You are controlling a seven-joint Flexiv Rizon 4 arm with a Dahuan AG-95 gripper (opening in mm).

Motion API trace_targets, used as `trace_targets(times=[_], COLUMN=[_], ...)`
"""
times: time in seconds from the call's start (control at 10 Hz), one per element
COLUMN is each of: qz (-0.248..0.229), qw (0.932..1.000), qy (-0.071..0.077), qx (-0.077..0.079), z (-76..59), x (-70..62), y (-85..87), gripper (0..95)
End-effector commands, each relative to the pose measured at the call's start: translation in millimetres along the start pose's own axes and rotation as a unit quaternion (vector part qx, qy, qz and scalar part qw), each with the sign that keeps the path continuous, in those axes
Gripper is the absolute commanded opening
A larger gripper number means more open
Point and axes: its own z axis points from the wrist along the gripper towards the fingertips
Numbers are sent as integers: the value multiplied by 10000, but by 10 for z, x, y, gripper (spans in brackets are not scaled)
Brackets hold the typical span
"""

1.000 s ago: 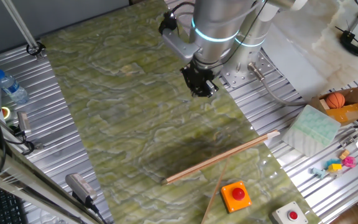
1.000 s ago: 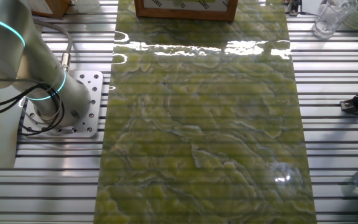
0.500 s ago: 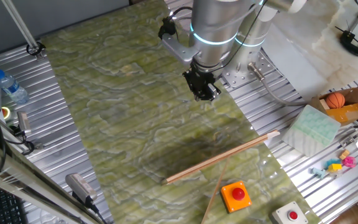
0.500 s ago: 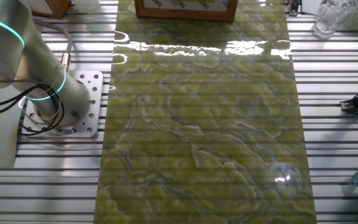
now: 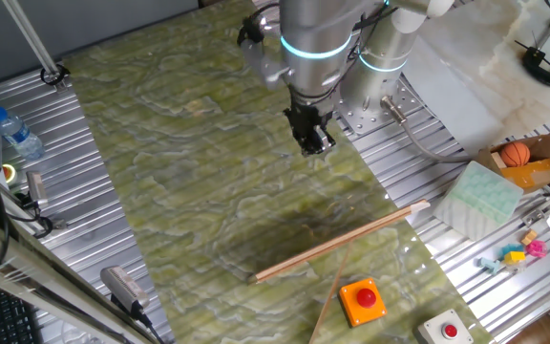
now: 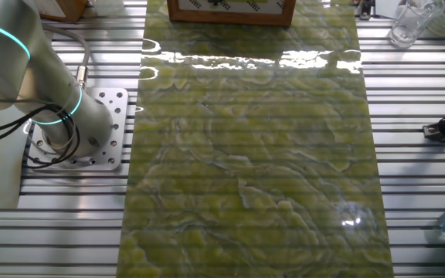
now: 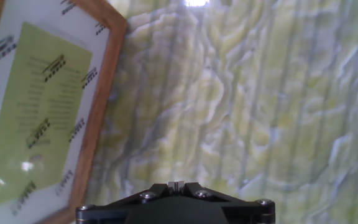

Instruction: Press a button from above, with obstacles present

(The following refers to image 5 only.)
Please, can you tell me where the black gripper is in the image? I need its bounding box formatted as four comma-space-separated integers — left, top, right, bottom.
282, 101, 338, 158

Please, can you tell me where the orange box red mushroom button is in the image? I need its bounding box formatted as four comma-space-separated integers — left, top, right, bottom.
338, 277, 389, 329

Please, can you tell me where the grey box flat red button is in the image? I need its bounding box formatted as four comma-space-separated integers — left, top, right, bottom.
415, 308, 476, 344

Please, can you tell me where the long wooden stick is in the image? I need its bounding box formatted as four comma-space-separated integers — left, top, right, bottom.
246, 199, 432, 287

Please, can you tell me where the green marble pattern mat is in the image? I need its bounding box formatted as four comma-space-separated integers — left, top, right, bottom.
62, 0, 496, 344

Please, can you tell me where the thin brown wooden strip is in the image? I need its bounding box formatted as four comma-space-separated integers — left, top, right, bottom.
307, 238, 356, 344

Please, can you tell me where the pale green ice tray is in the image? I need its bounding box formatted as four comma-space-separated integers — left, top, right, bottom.
433, 161, 525, 243

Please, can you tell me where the white marble pattern mat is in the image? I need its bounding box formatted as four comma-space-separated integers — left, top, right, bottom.
401, 0, 550, 158

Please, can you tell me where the small orange basketball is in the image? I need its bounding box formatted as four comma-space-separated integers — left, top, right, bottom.
499, 140, 532, 168

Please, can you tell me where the light blue toy peg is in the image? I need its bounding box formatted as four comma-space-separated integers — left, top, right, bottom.
476, 256, 501, 276

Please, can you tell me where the blue toy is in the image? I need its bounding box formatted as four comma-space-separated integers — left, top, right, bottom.
497, 243, 524, 262

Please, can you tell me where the yellow glossy packet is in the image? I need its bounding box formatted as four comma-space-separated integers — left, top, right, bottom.
501, 158, 550, 190

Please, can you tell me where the yellow toy block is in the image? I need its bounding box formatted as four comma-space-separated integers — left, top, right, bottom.
503, 250, 527, 266

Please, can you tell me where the pink toy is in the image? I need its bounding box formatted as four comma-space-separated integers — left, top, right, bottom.
525, 239, 548, 259

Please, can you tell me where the clear water bottle blue cap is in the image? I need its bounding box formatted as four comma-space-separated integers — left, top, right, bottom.
0, 105, 46, 162

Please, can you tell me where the aluminium pole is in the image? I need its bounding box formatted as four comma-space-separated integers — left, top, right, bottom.
1, 0, 69, 93

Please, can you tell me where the green ringed round object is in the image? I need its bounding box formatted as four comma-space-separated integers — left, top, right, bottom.
0, 162, 18, 185

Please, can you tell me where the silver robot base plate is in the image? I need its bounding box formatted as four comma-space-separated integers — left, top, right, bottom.
335, 75, 429, 137

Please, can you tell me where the grey cable with metal connector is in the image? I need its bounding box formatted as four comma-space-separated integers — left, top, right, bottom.
379, 94, 477, 165

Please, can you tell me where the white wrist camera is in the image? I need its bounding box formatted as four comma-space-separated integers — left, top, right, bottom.
239, 28, 291, 92

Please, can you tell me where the black cable wrap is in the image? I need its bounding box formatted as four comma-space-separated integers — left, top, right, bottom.
235, 16, 265, 48

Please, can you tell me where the silver depth camera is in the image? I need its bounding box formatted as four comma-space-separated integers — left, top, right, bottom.
99, 265, 151, 312
25, 170, 50, 209

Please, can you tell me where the black camera cable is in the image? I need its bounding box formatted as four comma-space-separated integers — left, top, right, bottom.
110, 293, 166, 344

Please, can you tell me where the black cable ring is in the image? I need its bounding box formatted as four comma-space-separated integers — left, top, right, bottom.
39, 64, 72, 88

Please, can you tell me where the aluminium frame beam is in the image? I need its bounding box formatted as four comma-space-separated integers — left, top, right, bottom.
0, 204, 155, 344

